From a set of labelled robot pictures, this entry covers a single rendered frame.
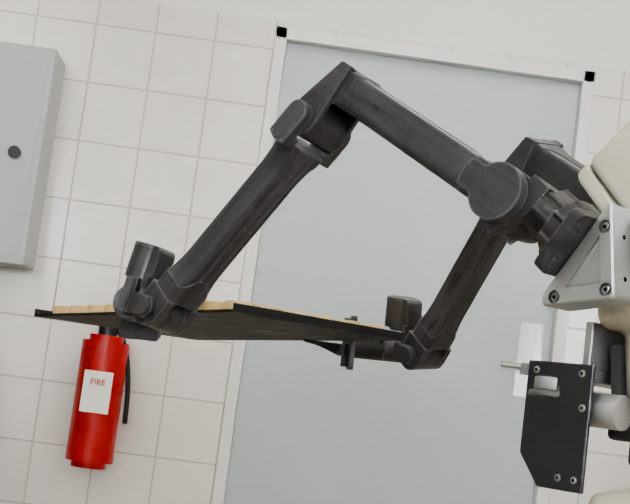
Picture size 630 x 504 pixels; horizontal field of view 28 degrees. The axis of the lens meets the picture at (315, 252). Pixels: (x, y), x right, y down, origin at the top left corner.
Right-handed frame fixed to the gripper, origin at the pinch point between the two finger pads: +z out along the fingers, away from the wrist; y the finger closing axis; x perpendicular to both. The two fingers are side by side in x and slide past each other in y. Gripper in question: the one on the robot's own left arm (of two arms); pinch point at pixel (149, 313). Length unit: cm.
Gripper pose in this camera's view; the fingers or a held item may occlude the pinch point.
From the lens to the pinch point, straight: 218.8
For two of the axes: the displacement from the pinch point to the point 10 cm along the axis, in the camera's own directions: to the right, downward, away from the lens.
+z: 0.2, 1.3, 9.9
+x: 9.9, 1.0, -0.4
